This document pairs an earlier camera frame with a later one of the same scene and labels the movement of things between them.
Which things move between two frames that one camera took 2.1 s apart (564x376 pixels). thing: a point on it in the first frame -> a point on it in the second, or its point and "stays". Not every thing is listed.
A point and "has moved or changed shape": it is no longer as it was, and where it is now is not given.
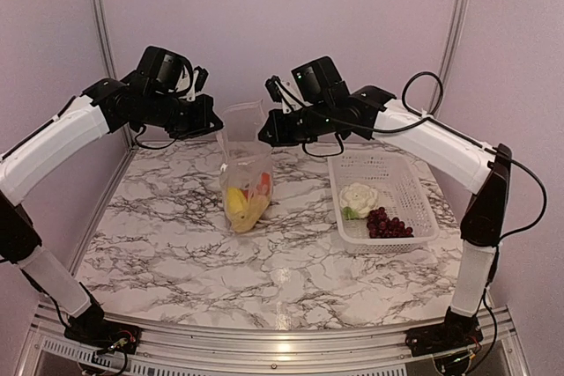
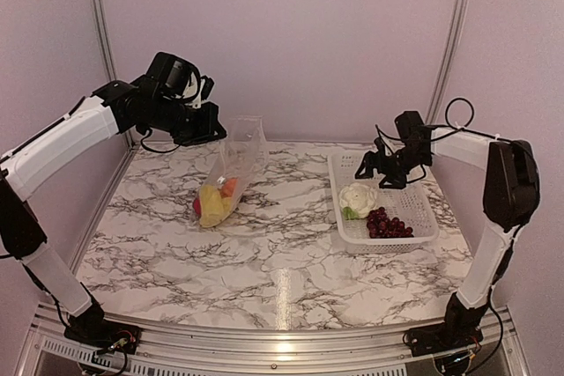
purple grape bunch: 380,226 stays
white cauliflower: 358,200 stays
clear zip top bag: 246,165 has moved or changed shape
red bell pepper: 263,188 -> 197,205
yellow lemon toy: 247,218 -> 211,204
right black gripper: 279,136 -> 368,160
